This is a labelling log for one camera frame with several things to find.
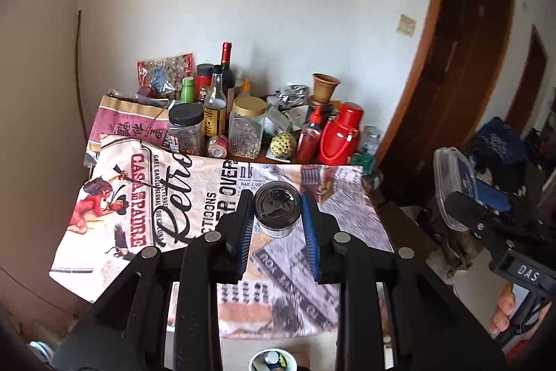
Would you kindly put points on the red jar black lid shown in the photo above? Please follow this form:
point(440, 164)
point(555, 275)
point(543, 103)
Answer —
point(203, 82)

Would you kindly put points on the dark wooden door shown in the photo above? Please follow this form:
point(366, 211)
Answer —
point(527, 84)
point(460, 71)

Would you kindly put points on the dark blue knitted cloth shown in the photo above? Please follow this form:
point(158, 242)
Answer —
point(501, 134)

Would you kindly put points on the small red can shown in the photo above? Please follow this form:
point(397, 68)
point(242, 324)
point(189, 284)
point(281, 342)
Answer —
point(218, 146)

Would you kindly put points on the custard apple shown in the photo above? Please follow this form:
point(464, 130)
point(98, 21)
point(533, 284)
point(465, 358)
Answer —
point(283, 145)

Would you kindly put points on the clear box blue label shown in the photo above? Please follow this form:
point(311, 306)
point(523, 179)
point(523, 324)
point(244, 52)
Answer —
point(274, 121)

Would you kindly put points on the red snack bag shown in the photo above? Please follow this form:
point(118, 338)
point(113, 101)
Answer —
point(165, 71)

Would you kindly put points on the white basin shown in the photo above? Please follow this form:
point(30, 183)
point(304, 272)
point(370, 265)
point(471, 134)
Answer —
point(260, 360)

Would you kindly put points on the brown clay vase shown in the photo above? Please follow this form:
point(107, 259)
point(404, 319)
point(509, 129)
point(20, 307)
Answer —
point(325, 88)

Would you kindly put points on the black round jar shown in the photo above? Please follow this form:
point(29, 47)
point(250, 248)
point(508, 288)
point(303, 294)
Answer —
point(278, 206)

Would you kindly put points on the thin wooden stick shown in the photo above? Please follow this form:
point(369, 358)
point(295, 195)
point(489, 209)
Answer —
point(79, 71)

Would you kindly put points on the orange cap bottle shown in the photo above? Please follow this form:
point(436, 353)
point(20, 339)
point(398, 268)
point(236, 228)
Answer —
point(246, 89)

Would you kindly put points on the blue cup with clear lid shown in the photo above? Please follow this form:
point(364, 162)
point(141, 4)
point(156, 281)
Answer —
point(456, 175)

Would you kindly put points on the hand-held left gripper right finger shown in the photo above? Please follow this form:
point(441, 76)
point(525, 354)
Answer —
point(309, 236)

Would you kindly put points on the green crumpled bag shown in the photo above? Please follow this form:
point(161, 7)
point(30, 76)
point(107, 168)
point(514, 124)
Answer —
point(364, 163)

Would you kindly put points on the clear glass bottle black cap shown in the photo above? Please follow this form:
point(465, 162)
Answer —
point(215, 110)

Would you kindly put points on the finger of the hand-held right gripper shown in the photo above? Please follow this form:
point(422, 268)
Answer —
point(493, 193)
point(475, 214)

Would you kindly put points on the person's right hand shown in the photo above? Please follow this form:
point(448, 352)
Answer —
point(504, 306)

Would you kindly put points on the printed tablecloth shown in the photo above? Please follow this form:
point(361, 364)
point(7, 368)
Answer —
point(130, 232)

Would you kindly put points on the gold lid plastic jar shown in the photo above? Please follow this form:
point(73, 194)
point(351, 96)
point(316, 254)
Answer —
point(246, 127)

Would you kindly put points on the green cap bottle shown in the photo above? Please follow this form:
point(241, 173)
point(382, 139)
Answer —
point(188, 90)

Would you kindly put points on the dark wine bottle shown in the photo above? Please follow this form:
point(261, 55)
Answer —
point(226, 66)

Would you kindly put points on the silver foil bag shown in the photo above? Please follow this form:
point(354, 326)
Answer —
point(293, 96)

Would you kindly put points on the black lid plastic jar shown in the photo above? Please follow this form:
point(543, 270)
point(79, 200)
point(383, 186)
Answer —
point(186, 130)

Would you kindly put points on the red sauce bottle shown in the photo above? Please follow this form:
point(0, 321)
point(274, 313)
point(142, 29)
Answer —
point(309, 136)

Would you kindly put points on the wall light switch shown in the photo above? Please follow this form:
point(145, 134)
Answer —
point(406, 25)

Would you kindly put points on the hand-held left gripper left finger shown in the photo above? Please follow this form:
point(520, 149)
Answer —
point(245, 232)

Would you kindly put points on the pink tan printed sack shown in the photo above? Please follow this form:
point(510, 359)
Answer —
point(126, 119)

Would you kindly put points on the red thermos jug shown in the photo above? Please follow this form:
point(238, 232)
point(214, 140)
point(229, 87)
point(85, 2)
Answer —
point(339, 136)

